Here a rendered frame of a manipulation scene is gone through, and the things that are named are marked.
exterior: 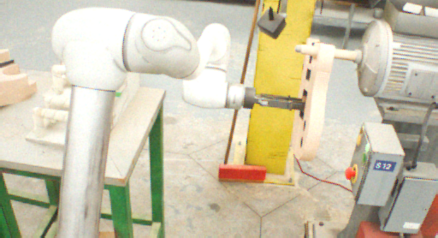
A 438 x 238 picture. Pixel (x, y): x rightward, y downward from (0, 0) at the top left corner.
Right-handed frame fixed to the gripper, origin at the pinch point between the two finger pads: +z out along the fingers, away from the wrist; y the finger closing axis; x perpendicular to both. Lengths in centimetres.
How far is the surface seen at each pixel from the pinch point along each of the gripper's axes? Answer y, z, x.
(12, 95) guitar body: -3, -108, -10
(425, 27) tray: 17.1, 32.4, 30.9
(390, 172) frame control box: 31.3, 23.9, -11.2
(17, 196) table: -46, -132, -74
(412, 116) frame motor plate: 11.7, 35.5, 2.6
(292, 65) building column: -92, 6, 6
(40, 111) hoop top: 20, -84, -9
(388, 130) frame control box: 22.2, 24.3, -1.0
